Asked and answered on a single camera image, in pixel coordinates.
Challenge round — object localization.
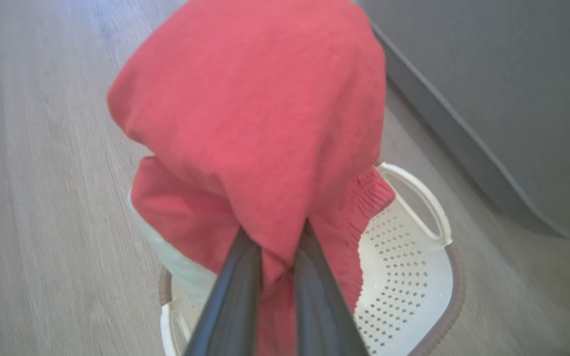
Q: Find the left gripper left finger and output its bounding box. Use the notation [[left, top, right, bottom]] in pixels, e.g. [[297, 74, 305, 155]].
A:
[[183, 226, 264, 356]]

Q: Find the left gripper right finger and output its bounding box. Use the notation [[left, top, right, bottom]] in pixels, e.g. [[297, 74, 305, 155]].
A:
[[291, 219, 371, 356]]

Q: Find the red shorts white trim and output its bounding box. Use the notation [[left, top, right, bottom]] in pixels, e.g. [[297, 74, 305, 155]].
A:
[[106, 0, 397, 356]]

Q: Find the beige perforated laundry basket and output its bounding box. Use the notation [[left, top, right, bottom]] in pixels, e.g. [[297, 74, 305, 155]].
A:
[[158, 161, 467, 356]]

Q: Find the grey fabric sofa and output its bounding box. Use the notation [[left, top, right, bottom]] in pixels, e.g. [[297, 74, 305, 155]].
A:
[[353, 0, 570, 241]]

